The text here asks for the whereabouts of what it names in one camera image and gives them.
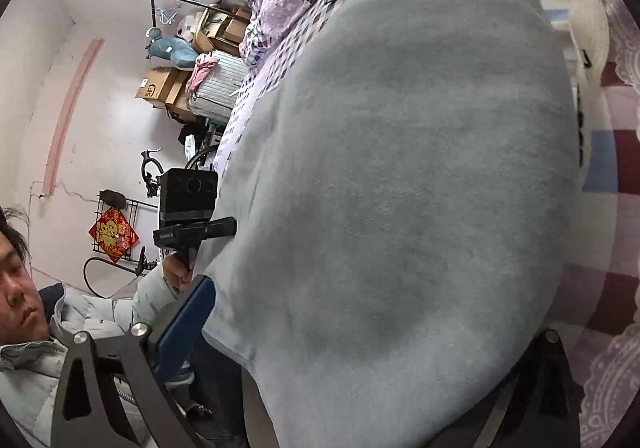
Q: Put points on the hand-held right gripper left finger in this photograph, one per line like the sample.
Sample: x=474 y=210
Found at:
x=185 y=323

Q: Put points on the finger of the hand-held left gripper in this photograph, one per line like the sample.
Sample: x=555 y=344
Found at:
x=220 y=227

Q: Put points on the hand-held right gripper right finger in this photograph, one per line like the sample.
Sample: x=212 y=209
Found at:
x=550 y=378

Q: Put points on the pale green twill garment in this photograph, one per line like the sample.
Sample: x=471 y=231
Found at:
x=400 y=178

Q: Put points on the person's left forearm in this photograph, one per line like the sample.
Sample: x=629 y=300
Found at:
x=150 y=300

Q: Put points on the clothes hangers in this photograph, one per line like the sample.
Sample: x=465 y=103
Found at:
x=167 y=13

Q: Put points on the black clothes rack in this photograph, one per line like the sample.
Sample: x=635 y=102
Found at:
x=151 y=8

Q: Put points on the person's left hand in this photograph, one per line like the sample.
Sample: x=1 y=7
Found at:
x=175 y=273

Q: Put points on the white bicycle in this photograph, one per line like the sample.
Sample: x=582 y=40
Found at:
x=150 y=168

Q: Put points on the white plastic bag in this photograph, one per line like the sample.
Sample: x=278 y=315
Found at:
x=190 y=143

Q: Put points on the black metal rack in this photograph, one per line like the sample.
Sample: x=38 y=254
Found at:
x=132 y=202

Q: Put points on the checkered purple dotted bed sheet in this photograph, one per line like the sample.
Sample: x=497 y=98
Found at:
x=600 y=303

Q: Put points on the silver ribbed suitcase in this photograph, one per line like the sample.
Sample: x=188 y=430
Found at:
x=215 y=88

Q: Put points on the pile of cardboard boxes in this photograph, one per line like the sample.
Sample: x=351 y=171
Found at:
x=160 y=88

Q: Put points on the pink cloth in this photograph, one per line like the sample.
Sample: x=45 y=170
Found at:
x=200 y=70

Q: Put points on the blue shark plush toy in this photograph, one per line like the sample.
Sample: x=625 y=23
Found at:
x=170 y=53

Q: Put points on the person's torso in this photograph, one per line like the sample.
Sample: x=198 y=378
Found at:
x=30 y=388

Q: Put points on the person's head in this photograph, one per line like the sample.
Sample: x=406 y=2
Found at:
x=15 y=273

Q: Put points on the white cloth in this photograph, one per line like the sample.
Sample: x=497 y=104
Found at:
x=590 y=38

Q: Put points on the red square wall decoration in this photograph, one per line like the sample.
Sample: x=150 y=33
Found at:
x=113 y=234

